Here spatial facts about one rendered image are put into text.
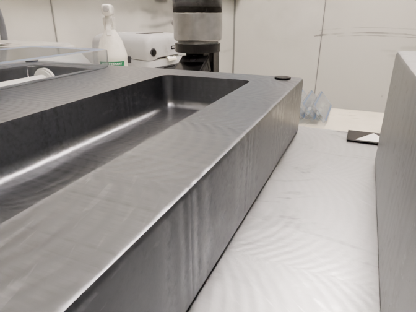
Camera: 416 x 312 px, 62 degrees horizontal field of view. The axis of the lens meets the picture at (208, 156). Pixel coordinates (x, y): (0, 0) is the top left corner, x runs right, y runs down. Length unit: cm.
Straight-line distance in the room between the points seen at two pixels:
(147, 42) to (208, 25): 55
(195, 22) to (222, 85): 38
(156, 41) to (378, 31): 166
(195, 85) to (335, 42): 233
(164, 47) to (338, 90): 161
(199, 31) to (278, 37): 201
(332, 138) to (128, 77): 9
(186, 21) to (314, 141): 40
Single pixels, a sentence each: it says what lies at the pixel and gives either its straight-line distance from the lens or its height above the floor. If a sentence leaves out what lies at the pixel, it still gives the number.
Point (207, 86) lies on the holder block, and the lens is 16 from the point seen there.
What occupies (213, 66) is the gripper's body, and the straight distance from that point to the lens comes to 59.
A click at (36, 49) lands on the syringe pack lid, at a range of 21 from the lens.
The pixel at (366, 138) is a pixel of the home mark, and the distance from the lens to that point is 17.
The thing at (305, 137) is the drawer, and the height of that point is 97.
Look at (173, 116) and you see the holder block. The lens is 15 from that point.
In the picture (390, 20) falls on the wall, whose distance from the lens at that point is 248.
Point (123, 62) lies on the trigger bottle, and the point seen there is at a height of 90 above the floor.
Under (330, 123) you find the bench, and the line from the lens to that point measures 98.
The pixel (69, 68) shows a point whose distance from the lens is 17.
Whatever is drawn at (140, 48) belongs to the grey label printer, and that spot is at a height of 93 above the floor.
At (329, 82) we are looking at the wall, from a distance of 251.
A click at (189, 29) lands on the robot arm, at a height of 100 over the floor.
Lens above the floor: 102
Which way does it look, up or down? 22 degrees down
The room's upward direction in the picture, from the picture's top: straight up
